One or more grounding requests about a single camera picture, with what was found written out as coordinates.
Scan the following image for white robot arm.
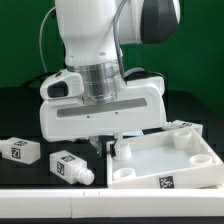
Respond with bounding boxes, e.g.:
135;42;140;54
40;0;180;150

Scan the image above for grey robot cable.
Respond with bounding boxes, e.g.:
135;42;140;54
112;0;146;80

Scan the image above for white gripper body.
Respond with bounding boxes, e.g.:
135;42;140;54
40;76;166;142

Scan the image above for white square tabletop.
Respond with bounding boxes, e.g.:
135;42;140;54
107;128;224;189

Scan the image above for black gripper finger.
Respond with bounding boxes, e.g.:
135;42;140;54
111;133;123;157
90;136;102;156

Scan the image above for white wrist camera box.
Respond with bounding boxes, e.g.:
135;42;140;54
40;69;84;100

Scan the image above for black floor cables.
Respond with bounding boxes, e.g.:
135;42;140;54
20;71;58;89

